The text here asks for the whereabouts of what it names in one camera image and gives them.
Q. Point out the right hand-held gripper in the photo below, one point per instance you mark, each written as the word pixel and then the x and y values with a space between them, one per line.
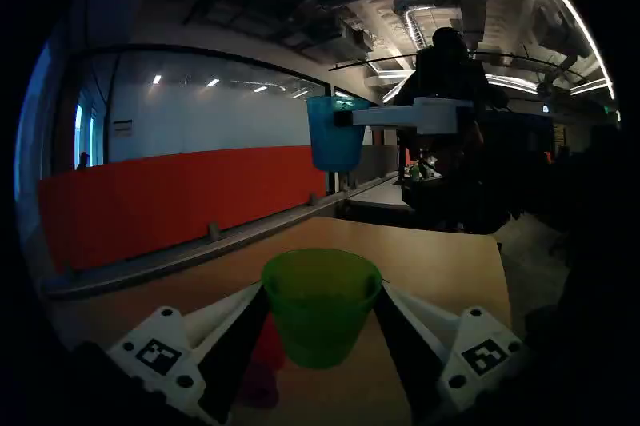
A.
pixel 450 71

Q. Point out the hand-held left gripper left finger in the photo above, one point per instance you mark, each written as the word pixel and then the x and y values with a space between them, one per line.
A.
pixel 172 341

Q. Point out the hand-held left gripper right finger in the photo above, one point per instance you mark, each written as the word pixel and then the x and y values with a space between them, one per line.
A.
pixel 462 351

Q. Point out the blue plastic cup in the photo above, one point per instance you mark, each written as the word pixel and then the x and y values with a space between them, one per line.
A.
pixel 332 144

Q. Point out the green plastic cup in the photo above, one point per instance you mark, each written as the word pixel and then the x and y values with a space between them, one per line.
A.
pixel 320 311

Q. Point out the purple plastic cup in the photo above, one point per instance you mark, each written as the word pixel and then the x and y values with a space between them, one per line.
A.
pixel 259 386

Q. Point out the red plastic cup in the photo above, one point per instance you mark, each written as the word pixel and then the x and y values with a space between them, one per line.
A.
pixel 270 343

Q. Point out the red desk screen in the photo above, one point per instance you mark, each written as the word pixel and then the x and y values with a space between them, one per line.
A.
pixel 175 201

